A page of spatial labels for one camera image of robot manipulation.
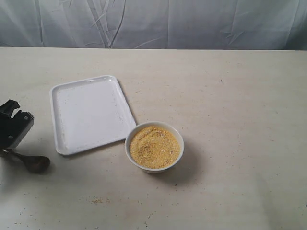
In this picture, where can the white backdrop curtain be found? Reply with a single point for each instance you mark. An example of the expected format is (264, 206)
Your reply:
(155, 24)

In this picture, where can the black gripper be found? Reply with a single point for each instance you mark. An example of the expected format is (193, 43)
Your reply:
(13, 128)

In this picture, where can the yellow grains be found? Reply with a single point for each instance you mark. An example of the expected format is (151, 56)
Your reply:
(154, 147)

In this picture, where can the brown wooden spoon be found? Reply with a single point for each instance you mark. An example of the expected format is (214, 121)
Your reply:
(34, 164)

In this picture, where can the white bowl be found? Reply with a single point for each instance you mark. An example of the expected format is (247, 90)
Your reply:
(162, 125)

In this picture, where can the white plastic tray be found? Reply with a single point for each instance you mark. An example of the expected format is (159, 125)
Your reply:
(89, 113)

